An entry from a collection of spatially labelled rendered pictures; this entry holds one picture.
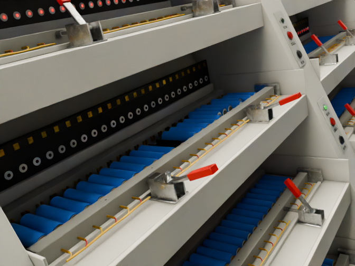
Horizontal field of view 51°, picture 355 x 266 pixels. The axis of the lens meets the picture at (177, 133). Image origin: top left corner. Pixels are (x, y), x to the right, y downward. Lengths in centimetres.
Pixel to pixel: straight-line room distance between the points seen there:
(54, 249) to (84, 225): 4
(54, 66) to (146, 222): 19
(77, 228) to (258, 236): 33
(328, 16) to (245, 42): 70
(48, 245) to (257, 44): 58
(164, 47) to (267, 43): 33
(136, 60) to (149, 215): 18
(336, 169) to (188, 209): 45
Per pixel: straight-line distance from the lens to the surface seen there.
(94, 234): 41
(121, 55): 45
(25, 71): 37
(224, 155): 53
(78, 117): 56
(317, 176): 82
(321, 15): 148
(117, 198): 43
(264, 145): 60
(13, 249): 32
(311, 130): 81
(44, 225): 43
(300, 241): 67
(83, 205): 44
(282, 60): 79
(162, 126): 65
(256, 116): 64
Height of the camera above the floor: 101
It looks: 4 degrees down
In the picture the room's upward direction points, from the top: 28 degrees counter-clockwise
